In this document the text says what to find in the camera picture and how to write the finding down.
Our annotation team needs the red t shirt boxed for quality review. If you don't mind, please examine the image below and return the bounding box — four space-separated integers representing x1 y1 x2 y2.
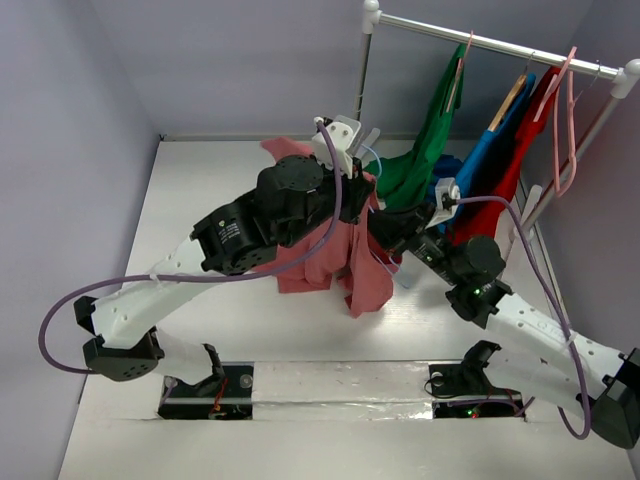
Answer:
446 67 560 245

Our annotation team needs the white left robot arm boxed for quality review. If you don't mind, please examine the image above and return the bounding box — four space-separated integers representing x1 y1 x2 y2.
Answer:
74 155 374 395

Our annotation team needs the empty pink hanger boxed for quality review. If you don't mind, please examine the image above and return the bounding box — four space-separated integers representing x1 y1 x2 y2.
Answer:
552 46 578 197

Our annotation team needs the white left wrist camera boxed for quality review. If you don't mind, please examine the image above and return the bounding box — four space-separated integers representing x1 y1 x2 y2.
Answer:
311 115 362 178

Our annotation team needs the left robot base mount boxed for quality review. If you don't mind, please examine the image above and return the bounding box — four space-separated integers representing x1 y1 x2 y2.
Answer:
157 344 255 421

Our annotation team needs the light blue wire hanger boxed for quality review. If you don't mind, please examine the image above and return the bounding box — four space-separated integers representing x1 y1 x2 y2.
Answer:
358 145 415 290

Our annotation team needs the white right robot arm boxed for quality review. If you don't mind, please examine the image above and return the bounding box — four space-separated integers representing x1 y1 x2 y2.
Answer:
368 204 639 449

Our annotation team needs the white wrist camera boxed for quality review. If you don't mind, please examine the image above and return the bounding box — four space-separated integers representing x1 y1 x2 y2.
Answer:
429 177 461 227
311 115 362 178

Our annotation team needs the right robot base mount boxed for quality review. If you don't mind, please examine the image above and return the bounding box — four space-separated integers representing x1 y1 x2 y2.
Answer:
423 340 526 420

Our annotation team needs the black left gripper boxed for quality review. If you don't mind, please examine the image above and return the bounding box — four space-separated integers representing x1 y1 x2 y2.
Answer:
279 153 376 249

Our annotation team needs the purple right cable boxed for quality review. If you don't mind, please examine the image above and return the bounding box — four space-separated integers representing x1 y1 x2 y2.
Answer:
452 194 594 441

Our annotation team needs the purple cable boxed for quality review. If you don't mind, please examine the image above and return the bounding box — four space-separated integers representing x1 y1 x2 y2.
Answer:
452 194 594 441
42 124 346 375

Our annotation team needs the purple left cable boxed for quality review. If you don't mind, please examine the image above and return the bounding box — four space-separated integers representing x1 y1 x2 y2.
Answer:
42 124 346 375

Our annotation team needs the wooden hanger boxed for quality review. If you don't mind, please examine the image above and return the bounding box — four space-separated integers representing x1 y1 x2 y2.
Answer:
487 50 536 133

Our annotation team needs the white clothes rack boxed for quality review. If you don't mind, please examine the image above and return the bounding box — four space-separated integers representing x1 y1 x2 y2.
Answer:
344 0 640 261

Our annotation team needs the pink hanger with green shirt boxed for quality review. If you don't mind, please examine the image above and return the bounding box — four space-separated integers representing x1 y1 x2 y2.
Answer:
445 30 474 113

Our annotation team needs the pink t shirt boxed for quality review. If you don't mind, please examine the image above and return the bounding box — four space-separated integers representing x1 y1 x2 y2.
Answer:
253 137 393 318

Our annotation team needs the pink hanger with red shirt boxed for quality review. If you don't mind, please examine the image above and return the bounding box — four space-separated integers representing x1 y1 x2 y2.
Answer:
533 51 574 122

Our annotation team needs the blue t shirt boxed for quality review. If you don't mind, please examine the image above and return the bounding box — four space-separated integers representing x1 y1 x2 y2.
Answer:
427 74 536 244

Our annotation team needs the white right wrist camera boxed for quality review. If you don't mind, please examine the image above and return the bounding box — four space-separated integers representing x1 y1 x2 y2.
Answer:
429 177 461 227

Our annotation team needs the green t shirt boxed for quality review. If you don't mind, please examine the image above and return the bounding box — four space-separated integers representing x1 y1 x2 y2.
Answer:
366 45 465 210

